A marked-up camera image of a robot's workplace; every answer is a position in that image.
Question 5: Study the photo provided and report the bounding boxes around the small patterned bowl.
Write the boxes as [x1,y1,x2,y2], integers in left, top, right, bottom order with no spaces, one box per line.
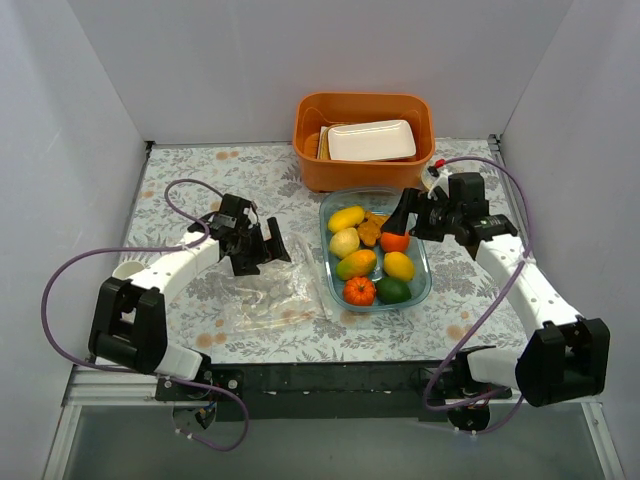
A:
[421,167,438,190]

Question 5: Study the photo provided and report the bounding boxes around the white rectangular tray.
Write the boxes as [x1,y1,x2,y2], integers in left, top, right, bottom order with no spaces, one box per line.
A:
[322,119,417,162]

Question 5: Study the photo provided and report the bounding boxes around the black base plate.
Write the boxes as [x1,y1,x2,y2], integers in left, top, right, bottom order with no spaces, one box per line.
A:
[155,360,512,422]

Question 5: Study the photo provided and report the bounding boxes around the clear blue glass dish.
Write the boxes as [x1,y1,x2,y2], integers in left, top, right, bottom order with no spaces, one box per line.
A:
[318,186,434,314]

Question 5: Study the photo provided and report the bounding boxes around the floral tablecloth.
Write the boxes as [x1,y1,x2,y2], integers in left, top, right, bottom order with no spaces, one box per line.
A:
[127,144,526,363]

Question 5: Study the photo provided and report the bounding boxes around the bright yellow lemon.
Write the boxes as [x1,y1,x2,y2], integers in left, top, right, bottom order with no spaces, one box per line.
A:
[383,251,415,282]

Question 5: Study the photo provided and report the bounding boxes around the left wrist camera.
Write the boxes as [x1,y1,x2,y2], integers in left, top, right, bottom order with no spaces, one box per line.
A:
[243,202,260,227]

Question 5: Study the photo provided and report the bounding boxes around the yellow mango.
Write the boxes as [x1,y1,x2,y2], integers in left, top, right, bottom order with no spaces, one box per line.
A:
[327,205,365,233]

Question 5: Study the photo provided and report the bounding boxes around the orange green mango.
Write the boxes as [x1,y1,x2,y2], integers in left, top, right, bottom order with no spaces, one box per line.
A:
[335,249,377,281]

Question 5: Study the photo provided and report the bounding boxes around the tan plates in basin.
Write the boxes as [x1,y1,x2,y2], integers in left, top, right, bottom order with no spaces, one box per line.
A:
[303,124,339,160]

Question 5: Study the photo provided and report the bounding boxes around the clear zip top bag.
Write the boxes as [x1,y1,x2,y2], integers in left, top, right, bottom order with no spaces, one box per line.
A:
[214,234,327,334]

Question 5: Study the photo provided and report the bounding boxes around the white cup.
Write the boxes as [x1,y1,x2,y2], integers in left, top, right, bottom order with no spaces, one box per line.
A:
[112,260,145,280]

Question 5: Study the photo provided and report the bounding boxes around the brown fried chicken piece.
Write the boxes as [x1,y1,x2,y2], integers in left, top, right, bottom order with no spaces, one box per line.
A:
[356,211,389,247]

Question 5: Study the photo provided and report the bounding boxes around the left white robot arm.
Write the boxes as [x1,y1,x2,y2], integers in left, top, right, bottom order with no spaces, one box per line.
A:
[88,194,290,400]

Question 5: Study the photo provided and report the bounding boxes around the pale yellow lemon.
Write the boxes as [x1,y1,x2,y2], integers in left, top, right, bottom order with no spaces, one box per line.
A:
[328,227,360,259]

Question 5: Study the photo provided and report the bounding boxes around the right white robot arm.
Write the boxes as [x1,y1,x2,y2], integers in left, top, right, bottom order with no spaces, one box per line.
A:
[382,172,610,407]

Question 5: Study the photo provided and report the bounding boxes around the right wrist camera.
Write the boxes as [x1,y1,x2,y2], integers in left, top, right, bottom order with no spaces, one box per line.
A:
[426,159,451,194]

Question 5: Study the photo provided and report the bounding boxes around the orange fruit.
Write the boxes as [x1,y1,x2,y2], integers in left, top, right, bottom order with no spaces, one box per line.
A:
[379,232,410,253]

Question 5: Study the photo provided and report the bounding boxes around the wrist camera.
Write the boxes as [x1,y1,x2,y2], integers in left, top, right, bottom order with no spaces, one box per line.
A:
[243,202,260,227]
[426,159,451,194]

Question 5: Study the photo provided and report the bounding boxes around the orange plastic basin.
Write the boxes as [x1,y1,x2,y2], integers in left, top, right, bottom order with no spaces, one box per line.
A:
[292,91,436,192]

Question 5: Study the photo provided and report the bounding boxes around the small orange pumpkin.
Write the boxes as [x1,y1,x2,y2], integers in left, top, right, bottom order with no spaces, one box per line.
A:
[342,277,376,307]

